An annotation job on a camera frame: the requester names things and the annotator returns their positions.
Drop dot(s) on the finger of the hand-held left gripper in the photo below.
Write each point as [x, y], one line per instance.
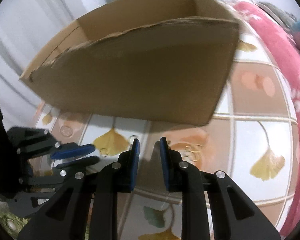
[77, 163]
[72, 150]

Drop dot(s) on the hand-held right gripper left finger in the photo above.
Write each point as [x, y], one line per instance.
[135, 165]

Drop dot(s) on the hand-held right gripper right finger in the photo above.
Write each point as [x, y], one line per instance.
[163, 165]

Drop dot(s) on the brown cardboard box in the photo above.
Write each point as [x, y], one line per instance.
[140, 80]

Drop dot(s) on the tile-pattern leaf tablecloth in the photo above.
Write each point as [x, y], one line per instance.
[260, 140]

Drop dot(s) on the white curtain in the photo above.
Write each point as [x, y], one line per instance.
[15, 42]

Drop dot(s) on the pink floral blanket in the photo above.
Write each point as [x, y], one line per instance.
[285, 62]

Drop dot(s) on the grey patterned cloth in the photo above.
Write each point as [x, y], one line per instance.
[277, 12]

